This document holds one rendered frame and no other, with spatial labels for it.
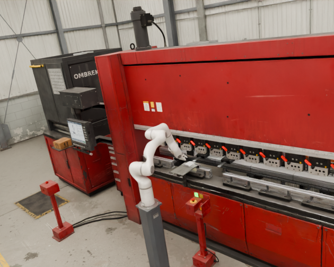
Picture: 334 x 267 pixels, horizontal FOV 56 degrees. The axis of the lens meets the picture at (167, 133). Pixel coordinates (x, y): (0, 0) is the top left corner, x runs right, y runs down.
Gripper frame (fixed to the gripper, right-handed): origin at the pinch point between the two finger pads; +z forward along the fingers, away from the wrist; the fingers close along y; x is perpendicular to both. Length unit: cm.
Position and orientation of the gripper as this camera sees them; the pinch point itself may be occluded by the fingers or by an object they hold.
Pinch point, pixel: (185, 160)
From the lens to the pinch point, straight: 354.4
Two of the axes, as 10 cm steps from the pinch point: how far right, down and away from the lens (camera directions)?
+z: 5.3, 5.1, 6.8
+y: -7.4, -1.1, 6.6
